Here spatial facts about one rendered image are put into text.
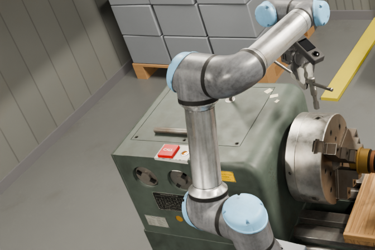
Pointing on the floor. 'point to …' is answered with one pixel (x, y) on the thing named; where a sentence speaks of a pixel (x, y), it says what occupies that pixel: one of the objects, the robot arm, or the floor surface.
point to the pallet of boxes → (192, 11)
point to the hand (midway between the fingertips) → (306, 86)
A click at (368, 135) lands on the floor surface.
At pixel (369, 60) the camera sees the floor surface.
